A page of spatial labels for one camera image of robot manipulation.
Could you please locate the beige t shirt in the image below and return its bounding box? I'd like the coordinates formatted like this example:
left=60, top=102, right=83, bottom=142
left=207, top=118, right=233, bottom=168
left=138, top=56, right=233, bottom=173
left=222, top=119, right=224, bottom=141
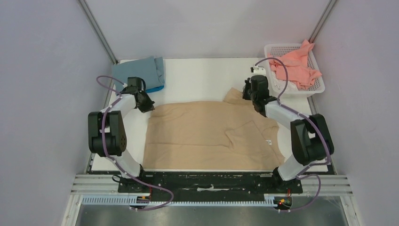
left=143, top=88, right=285, bottom=171

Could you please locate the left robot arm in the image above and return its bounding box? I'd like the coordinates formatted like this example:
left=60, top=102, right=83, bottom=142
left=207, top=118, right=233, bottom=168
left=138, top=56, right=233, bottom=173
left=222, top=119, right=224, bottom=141
left=88, top=77, right=154, bottom=192

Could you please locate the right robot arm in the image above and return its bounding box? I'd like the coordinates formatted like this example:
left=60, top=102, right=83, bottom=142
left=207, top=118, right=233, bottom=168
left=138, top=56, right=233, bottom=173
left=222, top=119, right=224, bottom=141
left=242, top=75, right=334, bottom=192

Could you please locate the white t shirt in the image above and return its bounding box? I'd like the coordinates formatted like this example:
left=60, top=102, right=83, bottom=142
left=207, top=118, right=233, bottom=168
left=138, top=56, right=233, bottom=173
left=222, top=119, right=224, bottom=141
left=274, top=79, right=299, bottom=93

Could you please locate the bright blue folded t shirt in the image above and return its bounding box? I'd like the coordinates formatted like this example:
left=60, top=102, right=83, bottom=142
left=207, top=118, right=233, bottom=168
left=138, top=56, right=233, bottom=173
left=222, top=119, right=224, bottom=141
left=146, top=86, right=165, bottom=93

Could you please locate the grey-blue folded t shirt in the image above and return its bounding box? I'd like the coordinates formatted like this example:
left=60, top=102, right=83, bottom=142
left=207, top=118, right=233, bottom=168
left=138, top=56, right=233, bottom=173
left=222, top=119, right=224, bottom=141
left=112, top=56, right=165, bottom=91

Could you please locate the pink t shirt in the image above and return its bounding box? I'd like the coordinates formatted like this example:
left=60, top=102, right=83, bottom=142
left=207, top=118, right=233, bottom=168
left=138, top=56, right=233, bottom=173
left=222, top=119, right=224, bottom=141
left=269, top=40, right=322, bottom=90

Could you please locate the white plastic laundry basket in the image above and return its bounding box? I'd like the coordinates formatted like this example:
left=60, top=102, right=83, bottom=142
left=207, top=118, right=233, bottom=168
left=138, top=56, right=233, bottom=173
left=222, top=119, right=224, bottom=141
left=262, top=43, right=325, bottom=98

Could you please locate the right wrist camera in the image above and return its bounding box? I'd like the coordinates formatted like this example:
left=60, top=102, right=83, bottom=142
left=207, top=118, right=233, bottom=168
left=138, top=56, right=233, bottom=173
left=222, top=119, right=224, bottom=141
left=250, top=66, right=266, bottom=76

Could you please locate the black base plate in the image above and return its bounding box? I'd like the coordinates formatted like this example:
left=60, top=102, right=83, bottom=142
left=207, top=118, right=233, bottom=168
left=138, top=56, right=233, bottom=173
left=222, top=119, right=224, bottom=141
left=112, top=171, right=303, bottom=202

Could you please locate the white cable duct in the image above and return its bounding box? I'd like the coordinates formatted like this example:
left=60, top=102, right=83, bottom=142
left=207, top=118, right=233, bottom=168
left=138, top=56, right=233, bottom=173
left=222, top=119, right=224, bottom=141
left=81, top=195, right=287, bottom=208

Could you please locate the aluminium frame rail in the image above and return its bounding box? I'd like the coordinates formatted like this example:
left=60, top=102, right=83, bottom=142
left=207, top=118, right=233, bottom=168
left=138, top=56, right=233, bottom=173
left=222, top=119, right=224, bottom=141
left=77, top=0, right=119, bottom=65

